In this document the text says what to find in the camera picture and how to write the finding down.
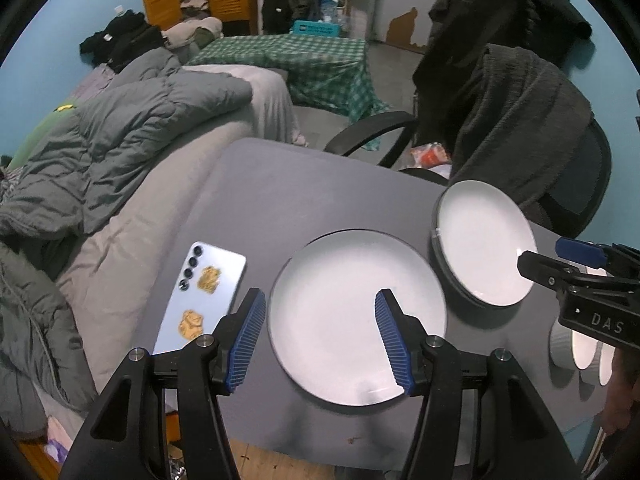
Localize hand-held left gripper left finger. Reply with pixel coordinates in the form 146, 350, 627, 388
59, 287, 268, 480

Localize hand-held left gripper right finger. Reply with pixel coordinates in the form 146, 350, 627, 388
374, 288, 583, 480

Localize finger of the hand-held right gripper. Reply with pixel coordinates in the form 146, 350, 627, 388
556, 237, 640, 273
517, 250, 593, 293

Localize large white plate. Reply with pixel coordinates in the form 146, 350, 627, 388
267, 230, 448, 407

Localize person's right forearm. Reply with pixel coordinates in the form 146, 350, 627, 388
602, 345, 640, 433

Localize light blue phone gold stickers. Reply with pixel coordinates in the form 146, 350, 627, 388
151, 241, 248, 357

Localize black office chair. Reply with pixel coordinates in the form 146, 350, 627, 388
324, 45, 614, 240

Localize dark grey fleece blanket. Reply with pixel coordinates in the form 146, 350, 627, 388
449, 43, 597, 210

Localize orange bag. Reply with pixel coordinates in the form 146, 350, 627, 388
409, 142, 455, 170

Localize bed with grey sheet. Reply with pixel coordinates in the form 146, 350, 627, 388
52, 64, 303, 393

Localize grey padded jacket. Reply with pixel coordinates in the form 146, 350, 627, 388
0, 242, 98, 443

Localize grey quilted duvet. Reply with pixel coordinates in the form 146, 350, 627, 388
0, 47, 253, 241

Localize black jacket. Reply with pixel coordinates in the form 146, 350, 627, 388
411, 0, 595, 148

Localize green checked tablecloth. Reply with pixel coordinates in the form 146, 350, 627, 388
186, 34, 392, 152

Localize green sheet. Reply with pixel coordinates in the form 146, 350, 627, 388
7, 102, 78, 170

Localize beige pillow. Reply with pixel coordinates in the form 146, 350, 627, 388
161, 16, 224, 52

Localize blue plastic crate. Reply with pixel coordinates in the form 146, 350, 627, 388
291, 19, 347, 39

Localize pile of black clothes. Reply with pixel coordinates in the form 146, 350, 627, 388
79, 9, 167, 74

